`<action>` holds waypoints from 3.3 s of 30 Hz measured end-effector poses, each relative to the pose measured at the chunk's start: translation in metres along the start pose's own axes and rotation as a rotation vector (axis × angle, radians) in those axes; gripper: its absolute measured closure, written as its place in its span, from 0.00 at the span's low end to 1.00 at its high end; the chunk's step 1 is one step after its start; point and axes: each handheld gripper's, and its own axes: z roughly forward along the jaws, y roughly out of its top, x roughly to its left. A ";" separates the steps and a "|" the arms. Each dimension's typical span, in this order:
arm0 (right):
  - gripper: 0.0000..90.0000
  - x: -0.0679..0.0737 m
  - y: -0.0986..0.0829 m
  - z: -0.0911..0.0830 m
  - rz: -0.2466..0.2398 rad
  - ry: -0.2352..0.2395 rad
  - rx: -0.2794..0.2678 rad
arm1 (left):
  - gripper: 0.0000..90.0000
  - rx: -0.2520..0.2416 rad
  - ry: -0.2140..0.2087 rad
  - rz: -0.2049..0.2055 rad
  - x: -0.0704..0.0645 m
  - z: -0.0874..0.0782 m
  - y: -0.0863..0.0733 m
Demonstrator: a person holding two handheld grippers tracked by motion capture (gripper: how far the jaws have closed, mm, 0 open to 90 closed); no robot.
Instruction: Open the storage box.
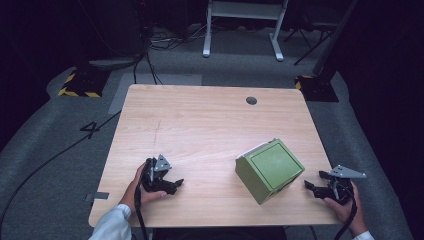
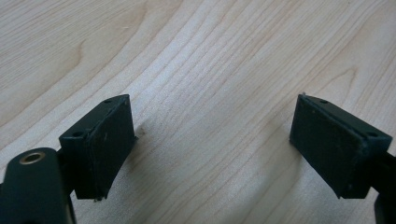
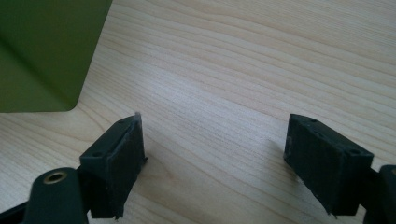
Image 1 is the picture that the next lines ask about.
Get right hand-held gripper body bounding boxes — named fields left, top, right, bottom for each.
left=325, top=164, right=368, bottom=206

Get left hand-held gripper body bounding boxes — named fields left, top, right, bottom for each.
left=141, top=153, right=173, bottom=193

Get green box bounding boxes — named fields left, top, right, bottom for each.
left=234, top=137, right=306, bottom=206

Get person's right hand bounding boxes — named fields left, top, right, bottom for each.
left=323, top=181, right=368, bottom=238

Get person's left hand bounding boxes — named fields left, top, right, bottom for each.
left=118, top=161, right=168, bottom=213

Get grey tape strip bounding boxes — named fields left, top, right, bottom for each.
left=83, top=191, right=111, bottom=202

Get black base with striped edge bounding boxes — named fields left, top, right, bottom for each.
left=294, top=74, right=340, bottom=103
left=57, top=65, right=112, bottom=99

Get grey round stand base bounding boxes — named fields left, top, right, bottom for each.
left=87, top=56, right=137, bottom=72

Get black folding stand legs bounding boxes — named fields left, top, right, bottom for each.
left=283, top=21, right=336, bottom=67

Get black slanted pole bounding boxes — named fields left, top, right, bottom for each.
left=311, top=0, right=360, bottom=77

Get right hand-held gripper black cable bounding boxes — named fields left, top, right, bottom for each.
left=333, top=186, right=358, bottom=240

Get hand-held gripper black cable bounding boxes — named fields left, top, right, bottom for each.
left=333, top=186, right=358, bottom=240
left=133, top=161, right=150, bottom=240

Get left hand-held gripper black cable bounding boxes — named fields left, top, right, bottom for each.
left=133, top=161, right=150, bottom=240

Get long black floor cable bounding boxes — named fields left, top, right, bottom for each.
left=0, top=111, right=122, bottom=236

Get bundle of floor cables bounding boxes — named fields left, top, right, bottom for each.
left=146, top=23, right=214, bottom=52

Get white metal stand frame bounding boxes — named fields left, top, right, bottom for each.
left=202, top=0, right=290, bottom=63

